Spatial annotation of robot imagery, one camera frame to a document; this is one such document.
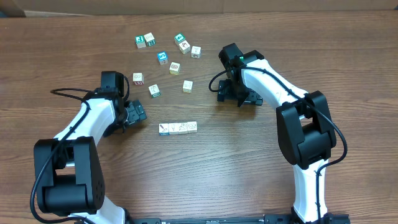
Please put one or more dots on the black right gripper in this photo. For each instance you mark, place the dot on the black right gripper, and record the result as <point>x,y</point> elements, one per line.
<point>227,93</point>

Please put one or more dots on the wooden block yellow pattern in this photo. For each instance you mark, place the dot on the wooden block yellow pattern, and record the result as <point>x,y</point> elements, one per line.
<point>174,68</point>

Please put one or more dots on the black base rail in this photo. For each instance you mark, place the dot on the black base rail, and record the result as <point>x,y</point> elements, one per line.
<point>266,219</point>

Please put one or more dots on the wooden block dark green side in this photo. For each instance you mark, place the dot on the wooden block dark green side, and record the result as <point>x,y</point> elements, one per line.
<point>149,39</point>

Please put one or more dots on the wooden block with drawing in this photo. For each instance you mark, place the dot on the wooden block with drawing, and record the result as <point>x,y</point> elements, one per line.
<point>183,128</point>

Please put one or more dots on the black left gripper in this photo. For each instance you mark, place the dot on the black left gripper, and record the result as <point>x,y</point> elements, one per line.
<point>136,109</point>

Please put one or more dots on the wooden block beside four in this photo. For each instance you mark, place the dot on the wooden block beside four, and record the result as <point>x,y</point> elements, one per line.
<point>184,47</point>

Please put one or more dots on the wooden block lower yellow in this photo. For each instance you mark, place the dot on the wooden block lower yellow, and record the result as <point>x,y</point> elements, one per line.
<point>187,86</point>

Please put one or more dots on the wooden letter A block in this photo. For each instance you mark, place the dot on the wooden letter A block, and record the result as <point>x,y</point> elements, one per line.
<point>173,128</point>

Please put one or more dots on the wooden block blue side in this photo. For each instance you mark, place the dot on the wooden block blue side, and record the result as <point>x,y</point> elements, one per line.
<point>164,129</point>

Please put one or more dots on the cardboard panel at back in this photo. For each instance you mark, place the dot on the cardboard panel at back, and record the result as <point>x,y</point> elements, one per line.
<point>31,8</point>

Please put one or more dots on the plain wooden block yellow edge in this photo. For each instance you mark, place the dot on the plain wooden block yellow edge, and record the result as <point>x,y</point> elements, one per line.
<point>195,52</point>

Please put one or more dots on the wooden block red side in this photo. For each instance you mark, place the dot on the wooden block red side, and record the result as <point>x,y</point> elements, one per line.
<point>138,78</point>

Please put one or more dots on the green number four block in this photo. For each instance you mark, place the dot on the green number four block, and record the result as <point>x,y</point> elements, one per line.
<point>179,38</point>

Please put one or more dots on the red letter Y block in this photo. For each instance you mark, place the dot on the red letter Y block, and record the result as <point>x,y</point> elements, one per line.
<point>192,127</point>

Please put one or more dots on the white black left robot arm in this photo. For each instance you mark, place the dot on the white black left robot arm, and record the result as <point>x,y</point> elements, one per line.
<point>69,181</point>

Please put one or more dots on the blue number five block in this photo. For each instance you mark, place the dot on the blue number five block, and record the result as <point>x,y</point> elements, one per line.
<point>163,58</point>

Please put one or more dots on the green letter block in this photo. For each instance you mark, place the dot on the green letter block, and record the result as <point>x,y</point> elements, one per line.
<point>140,41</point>

